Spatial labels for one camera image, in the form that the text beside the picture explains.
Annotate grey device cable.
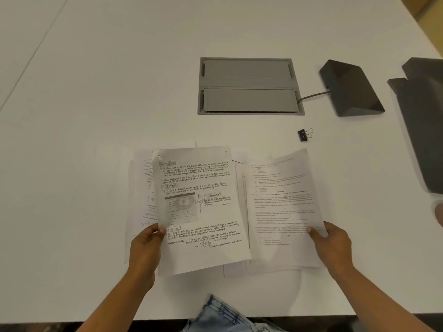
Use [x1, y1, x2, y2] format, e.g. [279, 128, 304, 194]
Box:
[297, 90, 331, 103]

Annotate printed paper sheet with diagrams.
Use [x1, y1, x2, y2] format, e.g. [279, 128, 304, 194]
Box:
[140, 156, 160, 232]

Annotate person's left hand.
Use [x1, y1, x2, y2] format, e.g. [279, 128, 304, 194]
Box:
[129, 223, 167, 284]

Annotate person's right forearm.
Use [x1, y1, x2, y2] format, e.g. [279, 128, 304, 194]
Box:
[327, 265, 437, 332]

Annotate printed text paper sheet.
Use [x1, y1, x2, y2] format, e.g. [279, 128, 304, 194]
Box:
[242, 148, 329, 268]

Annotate grey table cable hatch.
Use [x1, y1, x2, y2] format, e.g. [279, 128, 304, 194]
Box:
[197, 57, 306, 116]

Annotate person's light blue jeans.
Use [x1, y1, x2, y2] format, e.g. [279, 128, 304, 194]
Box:
[180, 294, 288, 332]

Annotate handwritten paper sheet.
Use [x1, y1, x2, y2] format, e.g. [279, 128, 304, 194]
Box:
[152, 146, 252, 277]

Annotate dark grey wedge-shaped device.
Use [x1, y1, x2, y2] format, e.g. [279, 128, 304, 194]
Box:
[318, 59, 386, 117]

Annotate person's right hand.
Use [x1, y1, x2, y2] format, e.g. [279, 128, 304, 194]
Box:
[306, 222, 357, 278]

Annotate person's left forearm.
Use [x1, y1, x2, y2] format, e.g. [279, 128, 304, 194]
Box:
[77, 268, 156, 332]

